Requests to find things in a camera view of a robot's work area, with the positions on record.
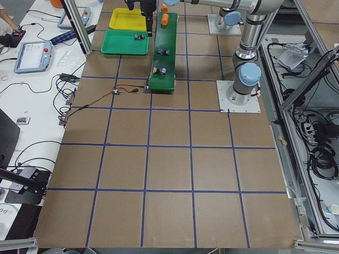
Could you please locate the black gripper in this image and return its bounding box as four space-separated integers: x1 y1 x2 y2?
126 0 156 37

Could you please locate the plain orange cylinder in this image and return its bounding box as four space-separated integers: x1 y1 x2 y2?
161 13 170 26

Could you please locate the yellow push button switch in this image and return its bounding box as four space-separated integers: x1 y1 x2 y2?
153 67 166 76

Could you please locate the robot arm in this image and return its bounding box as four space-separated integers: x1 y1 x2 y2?
189 0 283 105

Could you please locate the orange 4680 labelled cylinder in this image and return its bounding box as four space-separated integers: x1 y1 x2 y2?
161 3 168 12

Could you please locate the yellow plastic tray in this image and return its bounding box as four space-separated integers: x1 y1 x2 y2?
109 8 146 31

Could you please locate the green conveyor belt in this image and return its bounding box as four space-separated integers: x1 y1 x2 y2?
148 12 178 92

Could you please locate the green plastic tray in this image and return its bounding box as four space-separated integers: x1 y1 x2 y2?
101 30 149 56

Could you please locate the black power adapter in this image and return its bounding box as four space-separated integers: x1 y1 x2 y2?
86 25 96 34

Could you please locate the blue teach pendant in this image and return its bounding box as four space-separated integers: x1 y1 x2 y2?
14 41 52 74
57 6 92 30

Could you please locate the aluminium frame post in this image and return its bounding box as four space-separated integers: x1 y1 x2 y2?
61 0 93 56

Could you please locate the red black power cable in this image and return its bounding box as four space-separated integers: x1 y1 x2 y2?
65 84 146 117

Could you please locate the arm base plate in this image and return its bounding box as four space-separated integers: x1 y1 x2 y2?
207 14 241 36
216 80 261 114

